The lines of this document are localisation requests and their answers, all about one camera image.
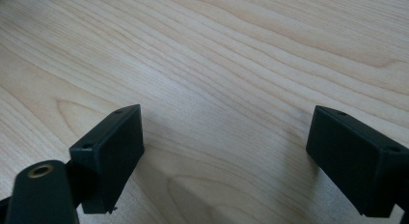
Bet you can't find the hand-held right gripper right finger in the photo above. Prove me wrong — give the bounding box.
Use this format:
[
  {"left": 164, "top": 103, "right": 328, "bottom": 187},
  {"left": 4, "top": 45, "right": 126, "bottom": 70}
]
[{"left": 305, "top": 104, "right": 409, "bottom": 219}]

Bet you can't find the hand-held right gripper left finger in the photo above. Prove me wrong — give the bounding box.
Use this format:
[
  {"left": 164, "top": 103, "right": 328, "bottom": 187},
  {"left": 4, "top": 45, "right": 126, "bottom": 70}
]
[{"left": 68, "top": 103, "right": 146, "bottom": 215}]

